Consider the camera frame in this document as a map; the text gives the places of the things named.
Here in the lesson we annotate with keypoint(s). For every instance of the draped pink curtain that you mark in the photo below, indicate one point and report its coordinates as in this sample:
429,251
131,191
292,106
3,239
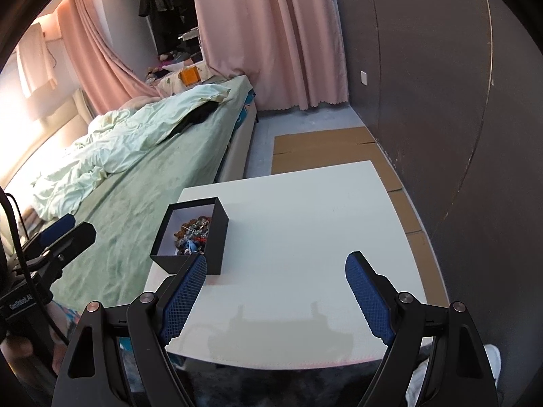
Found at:
106,59

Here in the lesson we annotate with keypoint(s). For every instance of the light green duvet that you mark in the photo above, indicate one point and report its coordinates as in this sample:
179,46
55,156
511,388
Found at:
140,135

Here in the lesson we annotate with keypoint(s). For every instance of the white wall socket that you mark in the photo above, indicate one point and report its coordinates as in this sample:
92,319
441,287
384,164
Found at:
364,78

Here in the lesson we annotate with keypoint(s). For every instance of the black jewelry box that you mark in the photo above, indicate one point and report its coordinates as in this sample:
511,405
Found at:
216,241

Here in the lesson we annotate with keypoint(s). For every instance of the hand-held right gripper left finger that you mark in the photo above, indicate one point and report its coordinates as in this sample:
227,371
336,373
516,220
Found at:
182,301

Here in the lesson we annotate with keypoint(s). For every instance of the open wardrobe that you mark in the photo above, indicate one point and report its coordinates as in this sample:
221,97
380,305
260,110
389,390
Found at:
169,29

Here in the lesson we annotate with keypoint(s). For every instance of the green bed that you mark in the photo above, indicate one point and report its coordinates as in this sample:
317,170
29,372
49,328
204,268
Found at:
140,203

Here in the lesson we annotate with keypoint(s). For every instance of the wide pink curtain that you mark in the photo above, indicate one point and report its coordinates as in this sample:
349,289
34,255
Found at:
271,38

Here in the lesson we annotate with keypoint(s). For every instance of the hanging black clothes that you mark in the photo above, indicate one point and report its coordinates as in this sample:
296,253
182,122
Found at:
163,0

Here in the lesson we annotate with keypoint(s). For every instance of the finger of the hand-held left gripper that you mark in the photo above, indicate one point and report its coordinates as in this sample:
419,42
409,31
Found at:
76,237
59,227

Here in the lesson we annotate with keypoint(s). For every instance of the hanging white cloth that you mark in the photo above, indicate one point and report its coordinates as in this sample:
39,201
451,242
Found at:
36,63

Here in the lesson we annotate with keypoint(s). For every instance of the flattened cardboard sheet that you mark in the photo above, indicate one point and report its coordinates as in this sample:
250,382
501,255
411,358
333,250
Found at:
322,148

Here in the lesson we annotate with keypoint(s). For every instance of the cream padded headboard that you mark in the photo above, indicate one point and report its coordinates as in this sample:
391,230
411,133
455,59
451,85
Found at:
38,135

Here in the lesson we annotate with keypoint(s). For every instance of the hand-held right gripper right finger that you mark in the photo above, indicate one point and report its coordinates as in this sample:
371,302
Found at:
369,301

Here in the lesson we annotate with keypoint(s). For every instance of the person's left hand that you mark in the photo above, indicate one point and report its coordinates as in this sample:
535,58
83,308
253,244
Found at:
17,352

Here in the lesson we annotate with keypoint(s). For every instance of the white trousers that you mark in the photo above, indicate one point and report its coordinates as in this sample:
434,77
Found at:
493,358

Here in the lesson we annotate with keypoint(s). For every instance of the orange box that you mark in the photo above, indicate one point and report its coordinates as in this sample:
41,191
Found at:
189,76

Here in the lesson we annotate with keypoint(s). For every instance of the black garment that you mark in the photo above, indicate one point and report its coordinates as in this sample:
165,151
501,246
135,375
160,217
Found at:
195,116

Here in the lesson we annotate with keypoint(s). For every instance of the colourful printed cloth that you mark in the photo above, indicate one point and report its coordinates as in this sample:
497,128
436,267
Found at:
68,316

